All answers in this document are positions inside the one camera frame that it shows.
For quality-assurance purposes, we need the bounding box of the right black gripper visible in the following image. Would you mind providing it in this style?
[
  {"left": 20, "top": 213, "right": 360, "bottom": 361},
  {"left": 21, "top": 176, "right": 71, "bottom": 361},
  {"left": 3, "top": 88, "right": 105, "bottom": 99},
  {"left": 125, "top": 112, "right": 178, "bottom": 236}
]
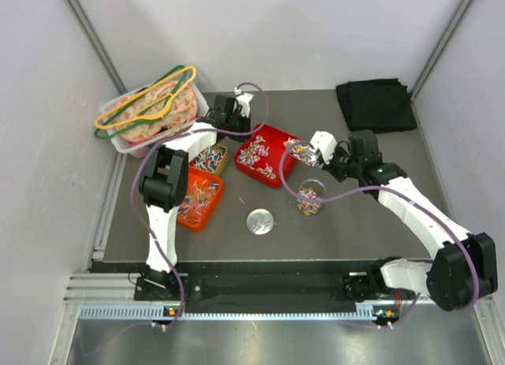
[{"left": 318, "top": 143, "right": 362, "bottom": 183}]

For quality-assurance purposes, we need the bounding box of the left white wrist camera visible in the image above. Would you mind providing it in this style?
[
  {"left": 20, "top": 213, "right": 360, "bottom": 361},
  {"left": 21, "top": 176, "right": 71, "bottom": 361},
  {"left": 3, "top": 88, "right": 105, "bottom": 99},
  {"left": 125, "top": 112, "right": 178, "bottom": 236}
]
[{"left": 234, "top": 88, "right": 254, "bottom": 118}]

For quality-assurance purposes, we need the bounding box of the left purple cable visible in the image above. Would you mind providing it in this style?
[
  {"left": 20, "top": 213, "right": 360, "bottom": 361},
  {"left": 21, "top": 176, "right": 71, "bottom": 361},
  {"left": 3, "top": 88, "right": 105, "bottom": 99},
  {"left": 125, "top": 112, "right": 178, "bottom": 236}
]
[{"left": 129, "top": 80, "right": 271, "bottom": 329}]

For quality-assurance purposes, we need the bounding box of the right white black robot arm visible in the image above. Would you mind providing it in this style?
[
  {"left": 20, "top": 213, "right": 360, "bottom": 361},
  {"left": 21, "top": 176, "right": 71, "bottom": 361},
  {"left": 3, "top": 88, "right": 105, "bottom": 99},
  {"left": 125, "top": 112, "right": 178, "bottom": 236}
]
[{"left": 311, "top": 130, "right": 498, "bottom": 311}]

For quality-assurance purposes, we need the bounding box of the gold tin candy box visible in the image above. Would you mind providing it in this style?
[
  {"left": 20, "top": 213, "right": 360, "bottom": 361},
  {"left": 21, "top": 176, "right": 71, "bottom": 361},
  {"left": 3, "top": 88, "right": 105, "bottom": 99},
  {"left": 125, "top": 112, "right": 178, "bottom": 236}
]
[{"left": 189, "top": 144, "right": 229, "bottom": 177}]

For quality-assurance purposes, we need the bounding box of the white plastic basket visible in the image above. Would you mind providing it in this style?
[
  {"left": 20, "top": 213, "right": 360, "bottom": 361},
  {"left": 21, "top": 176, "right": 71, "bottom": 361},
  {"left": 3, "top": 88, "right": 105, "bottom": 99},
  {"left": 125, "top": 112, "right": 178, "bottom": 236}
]
[{"left": 99, "top": 83, "right": 209, "bottom": 158}]

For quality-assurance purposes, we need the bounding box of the floral patterned cloth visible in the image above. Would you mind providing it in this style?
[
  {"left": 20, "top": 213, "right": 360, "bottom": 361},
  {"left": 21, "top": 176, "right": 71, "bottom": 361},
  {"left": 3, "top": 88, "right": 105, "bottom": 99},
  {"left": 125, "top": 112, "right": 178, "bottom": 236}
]
[{"left": 111, "top": 81, "right": 198, "bottom": 143}]

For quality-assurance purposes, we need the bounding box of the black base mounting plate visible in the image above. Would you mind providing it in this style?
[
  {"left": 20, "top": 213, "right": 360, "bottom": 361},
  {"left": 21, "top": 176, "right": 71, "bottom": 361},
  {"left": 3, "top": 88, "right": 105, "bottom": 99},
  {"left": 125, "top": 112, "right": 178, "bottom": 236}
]
[{"left": 134, "top": 272, "right": 402, "bottom": 304}]

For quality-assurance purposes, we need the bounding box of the purple cable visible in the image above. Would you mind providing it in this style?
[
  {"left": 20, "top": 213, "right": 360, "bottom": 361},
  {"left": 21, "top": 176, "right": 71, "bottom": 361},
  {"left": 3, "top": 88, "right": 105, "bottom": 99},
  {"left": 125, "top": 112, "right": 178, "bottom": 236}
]
[
  {"left": 129, "top": 80, "right": 271, "bottom": 329},
  {"left": 278, "top": 143, "right": 482, "bottom": 329}
]

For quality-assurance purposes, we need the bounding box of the yellow clothes hanger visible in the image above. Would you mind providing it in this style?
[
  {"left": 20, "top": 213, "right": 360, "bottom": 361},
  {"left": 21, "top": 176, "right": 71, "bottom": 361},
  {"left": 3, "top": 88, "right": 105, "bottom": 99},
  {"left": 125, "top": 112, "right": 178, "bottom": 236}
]
[{"left": 92, "top": 65, "right": 198, "bottom": 129}]

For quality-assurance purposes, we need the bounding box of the black folded cloth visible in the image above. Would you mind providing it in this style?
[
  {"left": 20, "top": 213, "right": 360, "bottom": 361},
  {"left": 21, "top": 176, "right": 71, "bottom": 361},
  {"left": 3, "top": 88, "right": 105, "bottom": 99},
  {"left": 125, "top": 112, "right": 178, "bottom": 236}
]
[{"left": 335, "top": 79, "right": 417, "bottom": 134}]

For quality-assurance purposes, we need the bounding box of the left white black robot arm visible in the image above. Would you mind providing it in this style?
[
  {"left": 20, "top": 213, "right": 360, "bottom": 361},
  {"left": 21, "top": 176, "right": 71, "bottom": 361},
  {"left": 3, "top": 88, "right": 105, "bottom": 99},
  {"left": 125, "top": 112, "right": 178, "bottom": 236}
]
[{"left": 138, "top": 89, "right": 253, "bottom": 300}]

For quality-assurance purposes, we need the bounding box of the green clothes hanger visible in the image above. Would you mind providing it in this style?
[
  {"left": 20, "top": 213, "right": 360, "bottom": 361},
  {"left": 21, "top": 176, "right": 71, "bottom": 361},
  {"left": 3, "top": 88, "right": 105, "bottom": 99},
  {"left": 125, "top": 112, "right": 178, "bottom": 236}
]
[{"left": 93, "top": 65, "right": 197, "bottom": 142}]

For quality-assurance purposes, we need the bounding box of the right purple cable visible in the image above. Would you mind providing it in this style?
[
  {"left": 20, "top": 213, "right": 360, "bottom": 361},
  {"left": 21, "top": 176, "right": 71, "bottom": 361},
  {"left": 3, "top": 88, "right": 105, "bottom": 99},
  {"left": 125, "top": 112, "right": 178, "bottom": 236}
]
[{"left": 278, "top": 143, "right": 482, "bottom": 329}]

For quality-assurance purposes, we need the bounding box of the clear glass jar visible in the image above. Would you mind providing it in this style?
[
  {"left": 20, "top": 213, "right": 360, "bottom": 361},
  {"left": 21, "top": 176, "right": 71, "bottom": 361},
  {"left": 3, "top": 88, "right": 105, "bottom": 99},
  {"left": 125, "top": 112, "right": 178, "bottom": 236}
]
[{"left": 297, "top": 178, "right": 326, "bottom": 216}]

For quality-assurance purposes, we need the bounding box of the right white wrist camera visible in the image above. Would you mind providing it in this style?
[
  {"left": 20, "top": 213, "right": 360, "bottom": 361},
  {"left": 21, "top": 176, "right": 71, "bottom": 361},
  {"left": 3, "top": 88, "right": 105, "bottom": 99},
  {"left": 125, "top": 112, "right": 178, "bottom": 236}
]
[{"left": 309, "top": 131, "right": 337, "bottom": 165}]

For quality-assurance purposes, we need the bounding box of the pile of wrapped candies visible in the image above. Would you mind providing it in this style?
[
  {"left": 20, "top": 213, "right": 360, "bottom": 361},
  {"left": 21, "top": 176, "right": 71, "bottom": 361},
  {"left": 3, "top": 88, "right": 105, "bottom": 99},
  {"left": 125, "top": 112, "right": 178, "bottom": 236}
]
[{"left": 237, "top": 135, "right": 277, "bottom": 180}]

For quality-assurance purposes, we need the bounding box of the silver metal scoop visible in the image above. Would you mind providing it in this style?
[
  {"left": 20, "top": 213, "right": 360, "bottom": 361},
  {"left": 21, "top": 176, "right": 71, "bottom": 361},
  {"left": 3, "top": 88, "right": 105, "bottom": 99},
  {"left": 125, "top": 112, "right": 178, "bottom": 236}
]
[{"left": 283, "top": 138, "right": 320, "bottom": 167}]

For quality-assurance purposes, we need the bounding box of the aluminium frame rail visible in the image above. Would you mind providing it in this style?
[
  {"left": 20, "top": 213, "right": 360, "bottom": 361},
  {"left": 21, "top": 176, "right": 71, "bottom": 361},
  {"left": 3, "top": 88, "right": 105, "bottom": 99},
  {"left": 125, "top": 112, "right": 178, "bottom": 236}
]
[{"left": 62, "top": 272, "right": 496, "bottom": 305}]

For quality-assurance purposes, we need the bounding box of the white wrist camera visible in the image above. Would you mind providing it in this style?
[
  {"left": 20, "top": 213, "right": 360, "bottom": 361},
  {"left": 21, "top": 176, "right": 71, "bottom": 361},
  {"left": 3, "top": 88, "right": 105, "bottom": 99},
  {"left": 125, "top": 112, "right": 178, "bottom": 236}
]
[
  {"left": 234, "top": 88, "right": 254, "bottom": 118},
  {"left": 309, "top": 131, "right": 337, "bottom": 165}
]

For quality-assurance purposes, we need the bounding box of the silver round jar lid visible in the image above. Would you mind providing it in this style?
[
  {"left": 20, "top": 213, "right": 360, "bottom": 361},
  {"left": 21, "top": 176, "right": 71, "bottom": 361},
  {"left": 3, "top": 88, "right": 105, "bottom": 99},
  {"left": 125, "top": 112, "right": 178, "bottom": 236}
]
[{"left": 246, "top": 208, "right": 275, "bottom": 235}]

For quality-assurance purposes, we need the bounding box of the red candy tray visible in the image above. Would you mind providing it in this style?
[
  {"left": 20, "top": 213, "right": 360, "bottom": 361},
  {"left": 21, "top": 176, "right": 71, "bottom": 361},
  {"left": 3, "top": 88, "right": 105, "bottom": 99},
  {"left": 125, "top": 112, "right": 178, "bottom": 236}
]
[{"left": 234, "top": 125, "right": 298, "bottom": 188}]

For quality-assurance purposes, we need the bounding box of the orange candy tray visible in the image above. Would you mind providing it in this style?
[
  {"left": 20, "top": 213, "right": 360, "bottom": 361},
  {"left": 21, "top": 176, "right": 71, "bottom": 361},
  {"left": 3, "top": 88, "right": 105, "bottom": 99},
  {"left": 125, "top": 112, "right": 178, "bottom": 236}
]
[{"left": 177, "top": 167, "right": 225, "bottom": 233}]

